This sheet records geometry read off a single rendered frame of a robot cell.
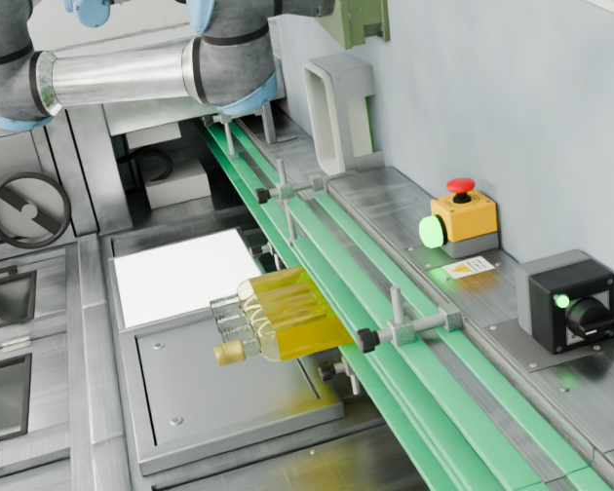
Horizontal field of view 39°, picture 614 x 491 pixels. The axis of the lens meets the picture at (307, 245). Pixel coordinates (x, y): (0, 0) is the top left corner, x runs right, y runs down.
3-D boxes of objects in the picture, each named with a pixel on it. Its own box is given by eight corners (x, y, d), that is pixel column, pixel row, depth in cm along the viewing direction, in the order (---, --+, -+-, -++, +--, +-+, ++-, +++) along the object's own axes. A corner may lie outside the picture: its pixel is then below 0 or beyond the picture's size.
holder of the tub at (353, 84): (363, 179, 186) (327, 188, 185) (344, 51, 176) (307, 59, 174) (390, 204, 171) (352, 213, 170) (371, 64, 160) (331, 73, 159)
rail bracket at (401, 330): (454, 317, 111) (355, 345, 108) (449, 264, 108) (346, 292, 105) (468, 330, 107) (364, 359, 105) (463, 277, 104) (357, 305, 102)
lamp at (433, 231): (437, 239, 126) (417, 244, 125) (433, 209, 124) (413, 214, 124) (449, 249, 122) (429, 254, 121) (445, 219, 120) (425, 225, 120)
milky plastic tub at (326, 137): (357, 156, 184) (317, 166, 183) (341, 51, 176) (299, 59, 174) (385, 179, 169) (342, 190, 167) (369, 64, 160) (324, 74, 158)
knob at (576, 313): (603, 328, 96) (622, 342, 93) (566, 339, 95) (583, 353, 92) (602, 291, 94) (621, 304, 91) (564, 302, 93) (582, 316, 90)
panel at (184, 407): (242, 235, 226) (110, 268, 220) (239, 224, 225) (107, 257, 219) (345, 417, 144) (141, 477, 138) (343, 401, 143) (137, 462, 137)
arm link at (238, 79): (264, 34, 143) (-48, 62, 151) (278, 117, 152) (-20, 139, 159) (273, 8, 153) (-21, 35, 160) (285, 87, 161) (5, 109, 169)
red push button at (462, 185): (442, 202, 124) (441, 179, 123) (469, 195, 125) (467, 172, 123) (454, 210, 120) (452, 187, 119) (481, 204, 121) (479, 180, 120)
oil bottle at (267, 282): (348, 279, 163) (237, 309, 159) (344, 251, 161) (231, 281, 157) (358, 290, 158) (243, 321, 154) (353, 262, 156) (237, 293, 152)
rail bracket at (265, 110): (294, 140, 228) (211, 160, 224) (284, 77, 222) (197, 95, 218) (299, 144, 224) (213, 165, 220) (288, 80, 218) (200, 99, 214)
